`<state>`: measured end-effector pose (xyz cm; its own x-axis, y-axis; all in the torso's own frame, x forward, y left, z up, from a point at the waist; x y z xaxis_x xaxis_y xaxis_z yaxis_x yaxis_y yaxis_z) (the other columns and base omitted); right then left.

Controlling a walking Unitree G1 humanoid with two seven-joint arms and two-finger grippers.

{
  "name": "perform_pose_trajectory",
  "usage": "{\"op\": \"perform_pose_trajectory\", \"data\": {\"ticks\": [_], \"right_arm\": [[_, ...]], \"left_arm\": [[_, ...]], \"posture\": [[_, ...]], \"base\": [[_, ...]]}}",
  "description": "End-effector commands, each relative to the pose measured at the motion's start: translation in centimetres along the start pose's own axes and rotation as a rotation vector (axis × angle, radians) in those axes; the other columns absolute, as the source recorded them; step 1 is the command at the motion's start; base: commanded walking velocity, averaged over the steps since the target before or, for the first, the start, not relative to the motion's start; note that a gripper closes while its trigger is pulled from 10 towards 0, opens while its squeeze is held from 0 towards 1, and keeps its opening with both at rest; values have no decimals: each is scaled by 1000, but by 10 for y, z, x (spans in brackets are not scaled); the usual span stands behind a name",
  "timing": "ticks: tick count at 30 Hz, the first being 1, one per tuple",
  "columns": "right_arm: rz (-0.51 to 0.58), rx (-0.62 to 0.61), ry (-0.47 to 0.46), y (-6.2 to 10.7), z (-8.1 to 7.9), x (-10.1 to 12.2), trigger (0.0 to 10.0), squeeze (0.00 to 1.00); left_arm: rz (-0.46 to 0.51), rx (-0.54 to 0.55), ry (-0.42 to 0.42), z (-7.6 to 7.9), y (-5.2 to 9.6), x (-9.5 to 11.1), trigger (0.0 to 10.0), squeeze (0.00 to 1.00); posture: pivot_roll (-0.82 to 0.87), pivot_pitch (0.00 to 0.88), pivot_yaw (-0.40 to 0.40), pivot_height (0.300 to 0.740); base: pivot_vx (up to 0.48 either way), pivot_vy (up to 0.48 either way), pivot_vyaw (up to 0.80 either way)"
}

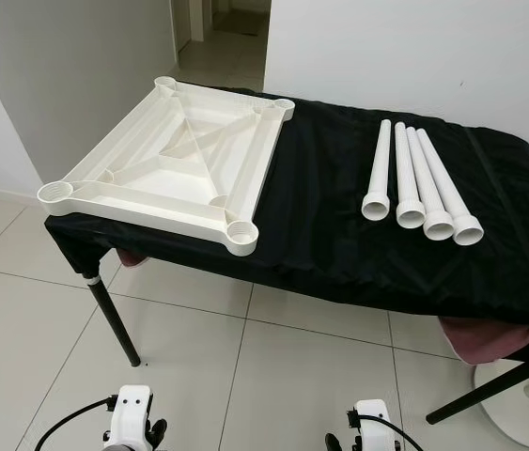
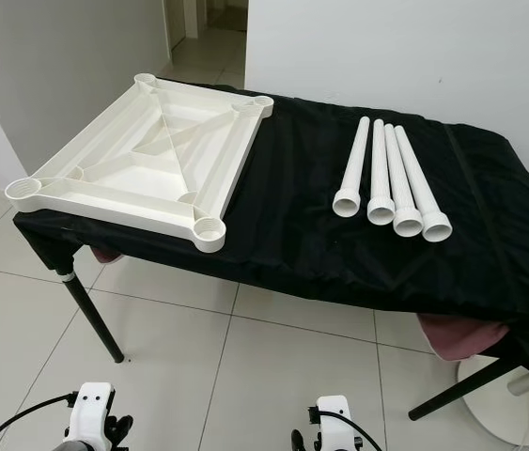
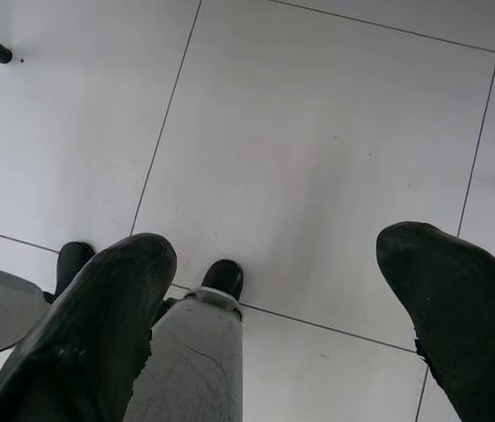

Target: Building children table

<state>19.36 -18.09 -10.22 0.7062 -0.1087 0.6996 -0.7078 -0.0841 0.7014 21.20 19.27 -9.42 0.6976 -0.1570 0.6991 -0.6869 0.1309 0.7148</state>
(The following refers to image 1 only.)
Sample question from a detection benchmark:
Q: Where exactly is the white plastic children table top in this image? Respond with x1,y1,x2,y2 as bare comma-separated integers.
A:
37,75,297,258

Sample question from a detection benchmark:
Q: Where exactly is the black metal table leg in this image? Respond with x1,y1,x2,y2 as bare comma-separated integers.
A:
427,359,529,426
90,272,143,367

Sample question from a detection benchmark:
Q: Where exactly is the white round floor base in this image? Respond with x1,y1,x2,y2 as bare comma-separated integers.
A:
474,362,529,450

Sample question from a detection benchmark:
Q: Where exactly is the pink cloth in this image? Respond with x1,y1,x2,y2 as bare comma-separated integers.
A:
117,249,148,269
438,318,529,367

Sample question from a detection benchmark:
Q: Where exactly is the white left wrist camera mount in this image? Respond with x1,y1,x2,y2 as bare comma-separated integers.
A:
104,385,155,451

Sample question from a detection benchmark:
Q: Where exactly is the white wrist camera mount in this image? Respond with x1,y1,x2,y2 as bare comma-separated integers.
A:
350,399,392,451
104,385,155,451

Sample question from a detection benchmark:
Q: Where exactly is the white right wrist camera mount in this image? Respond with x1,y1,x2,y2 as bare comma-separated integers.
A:
350,399,392,451

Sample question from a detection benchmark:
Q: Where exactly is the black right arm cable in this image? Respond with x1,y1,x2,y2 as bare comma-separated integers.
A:
384,413,425,451

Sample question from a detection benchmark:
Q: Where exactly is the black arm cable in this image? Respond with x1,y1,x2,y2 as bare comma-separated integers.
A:
384,413,425,451
34,397,117,451

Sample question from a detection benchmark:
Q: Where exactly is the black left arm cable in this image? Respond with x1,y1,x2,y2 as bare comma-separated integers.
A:
34,397,117,451

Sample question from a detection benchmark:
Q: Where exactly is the white door frame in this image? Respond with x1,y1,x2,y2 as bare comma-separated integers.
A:
185,0,209,43

